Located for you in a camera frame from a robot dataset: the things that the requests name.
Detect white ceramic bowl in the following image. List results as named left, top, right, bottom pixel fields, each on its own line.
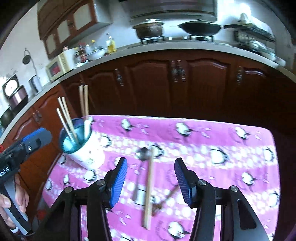
left=86, top=49, right=106, bottom=61

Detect rice cooker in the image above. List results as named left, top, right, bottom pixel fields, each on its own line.
left=3, top=74, right=29, bottom=113

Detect silver spoon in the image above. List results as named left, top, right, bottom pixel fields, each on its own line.
left=132, top=147, right=151, bottom=201

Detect yellow oil bottle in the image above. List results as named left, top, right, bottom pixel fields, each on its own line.
left=106, top=33, right=116, bottom=54

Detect dark wooden base cabinets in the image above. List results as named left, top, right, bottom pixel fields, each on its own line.
left=4, top=49, right=295, bottom=219

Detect brown wooden chopstick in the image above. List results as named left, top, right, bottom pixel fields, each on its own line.
left=79, top=85, right=85, bottom=116
left=84, top=85, right=89, bottom=116

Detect cream microwave oven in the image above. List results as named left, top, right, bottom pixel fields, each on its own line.
left=46, top=48, right=77, bottom=82

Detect person's left hand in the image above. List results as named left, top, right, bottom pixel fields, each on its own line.
left=0, top=173, right=30, bottom=229

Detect small gold fork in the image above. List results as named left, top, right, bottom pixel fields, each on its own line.
left=152, top=184, right=179, bottom=216

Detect pink penguin tablecloth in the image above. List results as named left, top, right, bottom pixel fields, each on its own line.
left=43, top=115, right=280, bottom=240

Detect dark cooking pot with lid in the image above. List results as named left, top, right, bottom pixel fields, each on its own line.
left=132, top=19, right=164, bottom=40

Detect brown chopstick in holder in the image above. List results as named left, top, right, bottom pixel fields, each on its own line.
left=56, top=108, right=75, bottom=144

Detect white teal-rimmed utensil holder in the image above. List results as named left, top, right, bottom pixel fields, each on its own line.
left=59, top=118, right=105, bottom=171

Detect dark sauce bottle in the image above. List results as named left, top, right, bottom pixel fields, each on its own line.
left=79, top=44, right=87, bottom=63

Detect gas stove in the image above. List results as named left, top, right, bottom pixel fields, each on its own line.
left=140, top=35, right=214, bottom=45

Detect wooden upper cabinets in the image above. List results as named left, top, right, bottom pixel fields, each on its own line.
left=37, top=0, right=112, bottom=59

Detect light bamboo chopstick in holder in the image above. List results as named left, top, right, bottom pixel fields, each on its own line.
left=56, top=97, right=78, bottom=145

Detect steel range hood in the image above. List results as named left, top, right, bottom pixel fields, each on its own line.
left=120, top=0, right=217, bottom=22

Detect black wok with lid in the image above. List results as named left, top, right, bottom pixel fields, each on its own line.
left=178, top=20, right=242, bottom=37

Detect black dish drying rack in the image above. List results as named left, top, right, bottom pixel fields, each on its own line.
left=233, top=24, right=276, bottom=56

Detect steel kettle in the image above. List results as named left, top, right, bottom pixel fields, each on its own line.
left=29, top=75, right=43, bottom=94

